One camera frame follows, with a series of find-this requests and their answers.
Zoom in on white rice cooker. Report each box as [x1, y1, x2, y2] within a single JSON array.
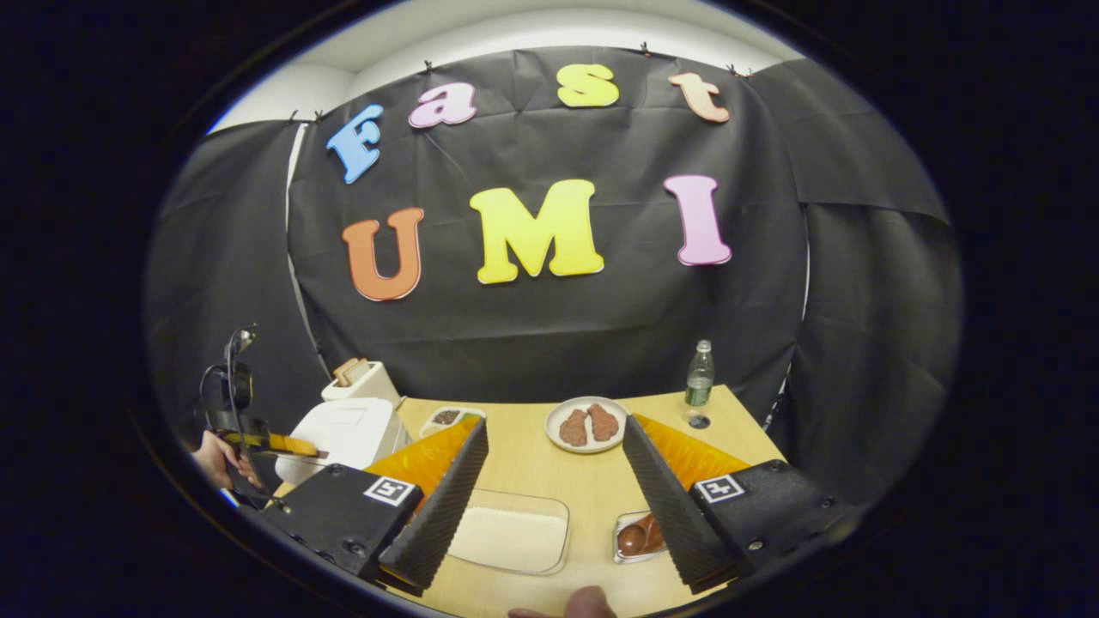
[[275, 397, 409, 486]]

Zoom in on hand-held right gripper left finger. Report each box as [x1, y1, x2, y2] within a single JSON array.
[[258, 416, 490, 597]]

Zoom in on clear chopstick holder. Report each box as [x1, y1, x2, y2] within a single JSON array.
[[613, 511, 671, 565]]

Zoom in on white round plate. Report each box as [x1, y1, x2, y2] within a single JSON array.
[[545, 396, 629, 454]]

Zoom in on clear plastic water bottle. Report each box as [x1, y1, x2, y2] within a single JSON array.
[[685, 340, 715, 407]]

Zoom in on white toaster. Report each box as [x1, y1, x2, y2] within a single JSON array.
[[322, 360, 402, 409]]

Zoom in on white divided grain dish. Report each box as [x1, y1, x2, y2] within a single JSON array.
[[419, 406, 486, 439]]

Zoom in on white rice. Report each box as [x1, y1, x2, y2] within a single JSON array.
[[448, 506, 568, 572]]

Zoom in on wooden spoon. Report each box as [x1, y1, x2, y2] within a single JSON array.
[[618, 515, 666, 557]]

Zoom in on clear glass tray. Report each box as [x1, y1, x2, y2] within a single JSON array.
[[446, 489, 570, 576]]

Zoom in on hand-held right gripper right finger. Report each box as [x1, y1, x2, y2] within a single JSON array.
[[622, 414, 859, 595]]

